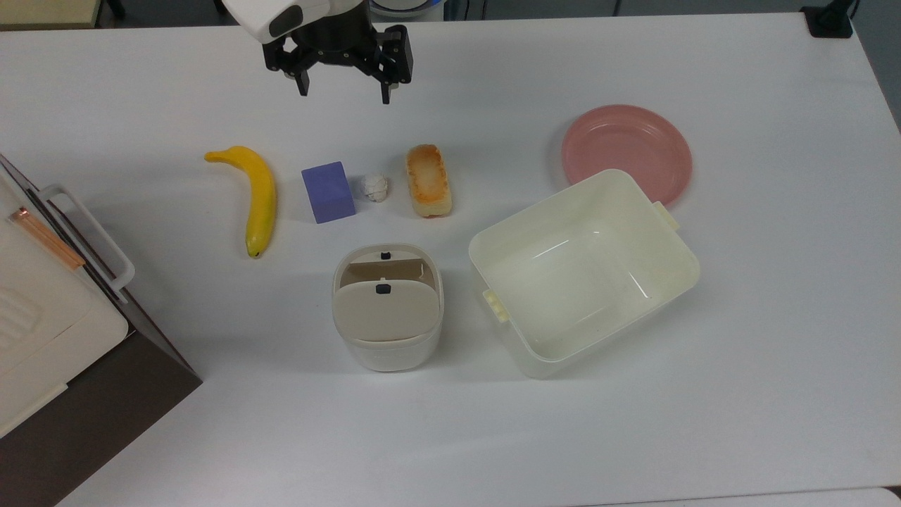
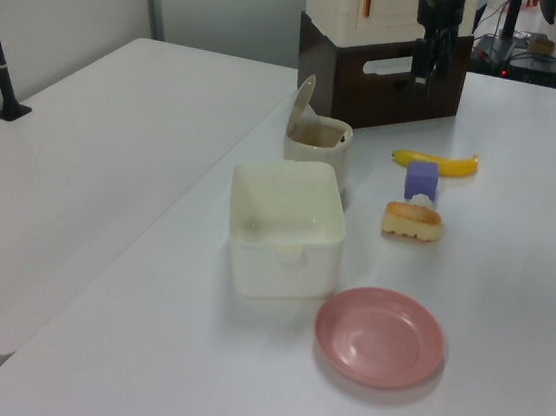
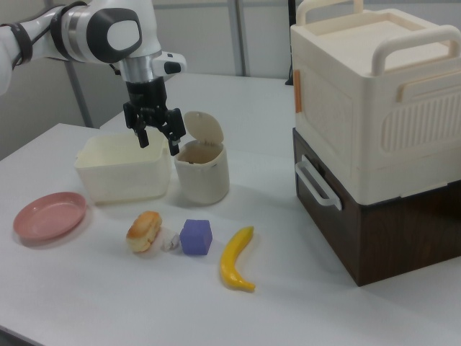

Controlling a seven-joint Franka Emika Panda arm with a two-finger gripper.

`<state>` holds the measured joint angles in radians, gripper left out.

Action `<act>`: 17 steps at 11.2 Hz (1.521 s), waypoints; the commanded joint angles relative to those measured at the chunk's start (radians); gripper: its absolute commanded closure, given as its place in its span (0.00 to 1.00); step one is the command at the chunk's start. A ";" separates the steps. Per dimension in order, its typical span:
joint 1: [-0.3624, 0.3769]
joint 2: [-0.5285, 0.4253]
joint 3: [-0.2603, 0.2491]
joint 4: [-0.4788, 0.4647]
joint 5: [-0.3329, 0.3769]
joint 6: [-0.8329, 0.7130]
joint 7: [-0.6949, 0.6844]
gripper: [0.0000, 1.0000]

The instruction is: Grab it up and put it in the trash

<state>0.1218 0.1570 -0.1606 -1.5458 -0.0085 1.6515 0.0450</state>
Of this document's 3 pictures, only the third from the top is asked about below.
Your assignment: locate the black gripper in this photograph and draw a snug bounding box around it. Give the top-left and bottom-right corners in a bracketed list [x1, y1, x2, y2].
[122, 78, 187, 156]

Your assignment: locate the cream trash can with lid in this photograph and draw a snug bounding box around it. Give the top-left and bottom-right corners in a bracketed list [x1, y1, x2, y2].
[174, 110, 231, 205]

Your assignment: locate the white rectangular plastic basket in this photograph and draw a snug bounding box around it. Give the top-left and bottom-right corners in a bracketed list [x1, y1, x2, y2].
[73, 133, 171, 205]

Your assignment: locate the toy bread roll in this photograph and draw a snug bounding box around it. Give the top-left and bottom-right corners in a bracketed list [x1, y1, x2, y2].
[125, 210, 164, 254]

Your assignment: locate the crumpled white paper ball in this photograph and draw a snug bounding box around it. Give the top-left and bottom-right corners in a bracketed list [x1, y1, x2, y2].
[160, 232, 181, 252]

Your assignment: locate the purple cube block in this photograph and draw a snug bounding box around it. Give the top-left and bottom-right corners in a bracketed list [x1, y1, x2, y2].
[179, 218, 213, 256]

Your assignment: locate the pink plastic plate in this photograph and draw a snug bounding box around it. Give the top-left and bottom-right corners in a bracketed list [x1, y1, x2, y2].
[13, 192, 88, 243]

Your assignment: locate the yellow toy banana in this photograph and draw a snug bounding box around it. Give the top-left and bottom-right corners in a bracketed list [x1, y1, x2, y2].
[220, 226, 256, 292]

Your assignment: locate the cream plastic storage box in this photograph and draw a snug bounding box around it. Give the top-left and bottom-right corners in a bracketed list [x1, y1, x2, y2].
[290, 0, 461, 207]

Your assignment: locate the dark wood drawer box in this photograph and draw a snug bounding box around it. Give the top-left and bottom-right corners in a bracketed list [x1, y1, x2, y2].
[292, 128, 461, 288]

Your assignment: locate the black cable behind box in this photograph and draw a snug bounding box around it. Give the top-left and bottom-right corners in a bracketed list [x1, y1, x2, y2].
[285, 0, 297, 87]

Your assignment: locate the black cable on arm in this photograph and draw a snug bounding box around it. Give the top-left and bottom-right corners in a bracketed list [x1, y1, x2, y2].
[0, 0, 89, 66]

